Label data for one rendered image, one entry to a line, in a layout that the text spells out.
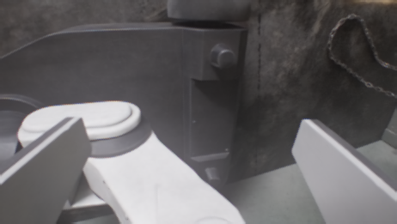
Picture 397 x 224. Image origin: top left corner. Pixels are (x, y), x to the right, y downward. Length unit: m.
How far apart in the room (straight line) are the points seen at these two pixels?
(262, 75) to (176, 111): 0.37
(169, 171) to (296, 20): 0.64
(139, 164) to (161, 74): 0.22
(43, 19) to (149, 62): 0.33
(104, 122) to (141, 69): 0.17
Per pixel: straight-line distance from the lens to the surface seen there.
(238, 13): 0.46
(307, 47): 0.83
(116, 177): 0.32
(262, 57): 0.73
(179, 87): 0.48
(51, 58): 0.50
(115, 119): 0.35
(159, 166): 0.32
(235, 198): 0.99
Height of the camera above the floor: 0.61
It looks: 58 degrees down
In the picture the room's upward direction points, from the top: 156 degrees clockwise
